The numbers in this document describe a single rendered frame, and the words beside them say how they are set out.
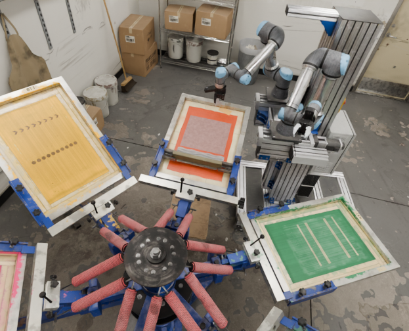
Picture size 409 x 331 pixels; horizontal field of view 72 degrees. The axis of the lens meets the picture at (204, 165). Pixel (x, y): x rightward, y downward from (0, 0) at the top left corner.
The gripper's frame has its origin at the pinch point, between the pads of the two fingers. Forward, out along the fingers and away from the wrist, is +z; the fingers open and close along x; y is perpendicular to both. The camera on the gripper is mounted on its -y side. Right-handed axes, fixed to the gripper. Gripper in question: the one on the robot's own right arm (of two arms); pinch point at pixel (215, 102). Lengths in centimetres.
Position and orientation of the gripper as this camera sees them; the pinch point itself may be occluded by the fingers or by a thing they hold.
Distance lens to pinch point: 236.4
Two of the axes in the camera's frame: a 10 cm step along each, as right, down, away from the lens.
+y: 9.7, 2.2, -1.0
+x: 2.4, -8.5, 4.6
